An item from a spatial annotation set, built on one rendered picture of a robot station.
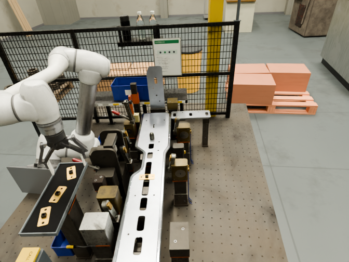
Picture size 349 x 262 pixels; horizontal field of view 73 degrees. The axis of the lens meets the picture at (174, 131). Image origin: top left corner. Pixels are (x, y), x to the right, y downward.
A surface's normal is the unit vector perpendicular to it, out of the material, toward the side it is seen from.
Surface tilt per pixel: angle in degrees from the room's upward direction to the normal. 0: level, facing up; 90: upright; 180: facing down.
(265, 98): 90
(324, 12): 92
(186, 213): 0
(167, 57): 90
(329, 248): 0
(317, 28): 92
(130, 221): 0
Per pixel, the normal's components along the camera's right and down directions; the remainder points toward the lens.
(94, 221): -0.04, -0.81
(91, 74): 0.26, 0.64
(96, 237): 0.00, 0.58
